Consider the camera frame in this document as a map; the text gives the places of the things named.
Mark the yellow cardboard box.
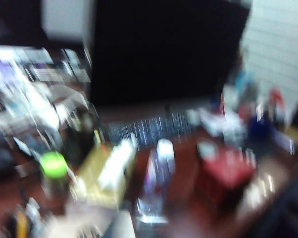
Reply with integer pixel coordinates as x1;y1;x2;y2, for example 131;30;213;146
71;145;135;207

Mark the clear jar green lid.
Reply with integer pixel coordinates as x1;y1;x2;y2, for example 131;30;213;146
38;150;71;200

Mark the dark thermos steel top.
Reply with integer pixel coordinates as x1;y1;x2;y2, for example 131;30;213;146
66;110;101;162

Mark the large black monitor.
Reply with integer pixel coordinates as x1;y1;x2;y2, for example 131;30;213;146
89;0;251;108

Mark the dark red box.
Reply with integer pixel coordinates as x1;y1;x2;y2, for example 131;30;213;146
198;145;257;193

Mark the clear plastic water bottle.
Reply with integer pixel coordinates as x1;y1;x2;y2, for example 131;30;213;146
136;138;177;224

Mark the black keyboard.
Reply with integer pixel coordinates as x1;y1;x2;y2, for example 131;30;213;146
106;111;199;147

